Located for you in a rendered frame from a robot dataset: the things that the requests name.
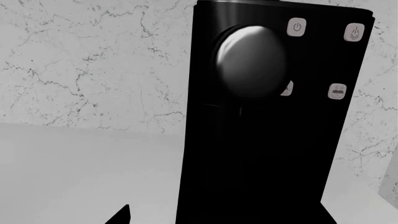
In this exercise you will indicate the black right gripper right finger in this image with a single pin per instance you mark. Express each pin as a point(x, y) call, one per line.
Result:
point(327, 217)

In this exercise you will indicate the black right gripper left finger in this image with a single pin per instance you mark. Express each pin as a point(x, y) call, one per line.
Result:
point(122, 217)

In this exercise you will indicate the black electric appliance body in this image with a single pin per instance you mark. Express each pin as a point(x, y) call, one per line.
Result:
point(255, 149)

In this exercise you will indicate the white steam cup symbol button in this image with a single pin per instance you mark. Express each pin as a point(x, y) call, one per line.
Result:
point(337, 91)

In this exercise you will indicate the white button half hidden by knob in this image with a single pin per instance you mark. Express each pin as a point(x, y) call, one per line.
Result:
point(288, 89)

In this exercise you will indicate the white droplet symbol button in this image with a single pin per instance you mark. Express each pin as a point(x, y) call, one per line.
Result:
point(354, 32)

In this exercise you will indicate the white power symbol button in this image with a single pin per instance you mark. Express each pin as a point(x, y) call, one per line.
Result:
point(296, 27)

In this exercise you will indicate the round grey dome knob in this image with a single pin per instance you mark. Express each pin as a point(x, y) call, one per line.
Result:
point(252, 63)

